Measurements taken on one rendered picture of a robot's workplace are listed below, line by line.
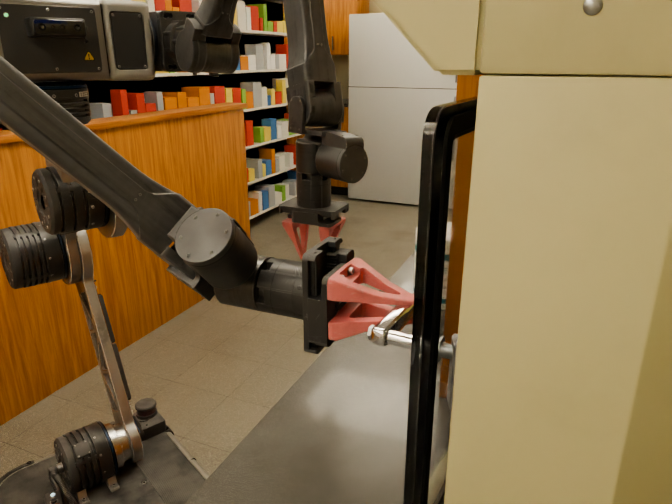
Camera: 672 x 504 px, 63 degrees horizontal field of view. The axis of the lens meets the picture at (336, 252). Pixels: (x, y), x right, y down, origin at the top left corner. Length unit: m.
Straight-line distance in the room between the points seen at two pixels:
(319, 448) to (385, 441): 0.09
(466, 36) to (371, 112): 5.24
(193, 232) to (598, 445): 0.36
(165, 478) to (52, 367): 1.12
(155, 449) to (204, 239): 1.49
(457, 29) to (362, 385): 0.63
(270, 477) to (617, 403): 0.45
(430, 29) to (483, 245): 0.13
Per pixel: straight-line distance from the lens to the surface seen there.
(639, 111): 0.34
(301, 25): 0.89
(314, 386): 0.88
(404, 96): 5.46
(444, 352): 0.45
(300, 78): 0.87
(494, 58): 0.34
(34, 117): 0.60
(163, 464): 1.89
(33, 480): 1.98
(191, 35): 1.14
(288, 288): 0.53
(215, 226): 0.51
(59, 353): 2.80
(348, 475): 0.72
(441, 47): 0.35
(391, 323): 0.47
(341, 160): 0.81
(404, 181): 5.57
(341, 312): 0.53
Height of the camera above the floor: 1.42
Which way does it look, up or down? 20 degrees down
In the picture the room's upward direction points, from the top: straight up
